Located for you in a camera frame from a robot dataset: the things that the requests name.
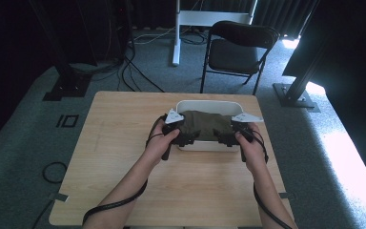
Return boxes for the person's right hand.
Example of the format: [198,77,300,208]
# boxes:
[234,122,269,176]

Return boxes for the white floor cable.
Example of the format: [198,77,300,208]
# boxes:
[132,26,176,46]

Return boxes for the black stand with base plate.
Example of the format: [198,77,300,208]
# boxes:
[272,37,332,114]
[28,0,93,102]

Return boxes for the dark curtain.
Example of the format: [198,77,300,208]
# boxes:
[253,0,320,40]

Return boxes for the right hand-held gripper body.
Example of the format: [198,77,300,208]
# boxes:
[226,112,265,163]

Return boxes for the olive green pants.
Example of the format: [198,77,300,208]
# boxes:
[178,110,236,142]

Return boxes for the white plastic bin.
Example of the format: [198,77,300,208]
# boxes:
[174,99,244,153]

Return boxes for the black floor cable bundle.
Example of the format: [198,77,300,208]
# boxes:
[70,53,166,94]

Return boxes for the black folding chair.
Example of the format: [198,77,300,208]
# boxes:
[199,20,281,95]

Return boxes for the person's left hand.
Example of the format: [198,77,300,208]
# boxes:
[142,119,181,167]

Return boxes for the grey tape piece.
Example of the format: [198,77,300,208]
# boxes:
[48,192,70,203]
[277,192,297,201]

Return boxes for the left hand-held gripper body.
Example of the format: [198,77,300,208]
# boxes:
[161,108,189,161]

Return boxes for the white desk frame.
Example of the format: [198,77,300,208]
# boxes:
[172,0,259,67]

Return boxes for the black cable loop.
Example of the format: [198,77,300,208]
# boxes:
[42,161,69,184]

